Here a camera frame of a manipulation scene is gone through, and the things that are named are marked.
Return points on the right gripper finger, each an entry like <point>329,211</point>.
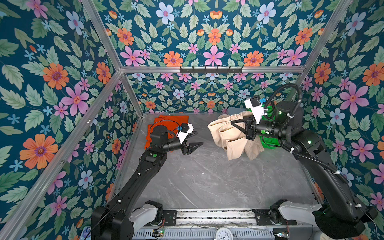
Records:
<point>247,120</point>
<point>248,131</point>

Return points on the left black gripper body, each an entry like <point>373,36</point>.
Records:
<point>172,144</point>

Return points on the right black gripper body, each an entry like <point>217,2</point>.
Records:
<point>270,129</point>

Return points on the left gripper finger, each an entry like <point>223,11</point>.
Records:
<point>188,149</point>
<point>193,133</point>

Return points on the beige shorts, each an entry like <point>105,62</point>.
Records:
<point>232,140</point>

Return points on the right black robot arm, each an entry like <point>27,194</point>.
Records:
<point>343,215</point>

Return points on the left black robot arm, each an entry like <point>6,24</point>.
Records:
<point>119,219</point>

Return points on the green plastic basket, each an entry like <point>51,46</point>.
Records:
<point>269,142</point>

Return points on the grey rectangular box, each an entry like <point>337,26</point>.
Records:
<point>233,111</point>

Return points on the pink round alarm clock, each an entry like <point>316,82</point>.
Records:
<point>223,116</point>

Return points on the white clock at bottom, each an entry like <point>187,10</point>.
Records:
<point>224,234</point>

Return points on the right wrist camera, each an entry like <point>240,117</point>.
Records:
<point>255,104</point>

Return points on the black wall hook rail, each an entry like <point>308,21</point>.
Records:
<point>208,70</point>

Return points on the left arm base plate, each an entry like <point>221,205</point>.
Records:
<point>167,218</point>

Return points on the aluminium mounting rail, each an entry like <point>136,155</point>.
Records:
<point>215,217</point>

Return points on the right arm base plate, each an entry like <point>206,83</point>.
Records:
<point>266,217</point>

